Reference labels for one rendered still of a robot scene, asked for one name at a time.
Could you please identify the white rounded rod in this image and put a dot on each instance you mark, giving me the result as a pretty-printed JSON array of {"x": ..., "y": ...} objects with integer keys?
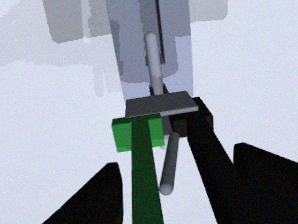
[{"x": 155, "y": 70}]

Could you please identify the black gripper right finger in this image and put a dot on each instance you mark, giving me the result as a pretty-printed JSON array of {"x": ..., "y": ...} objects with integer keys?
[{"x": 268, "y": 177}]

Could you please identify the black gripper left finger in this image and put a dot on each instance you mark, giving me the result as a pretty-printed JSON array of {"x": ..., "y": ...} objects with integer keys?
[{"x": 100, "y": 201}]

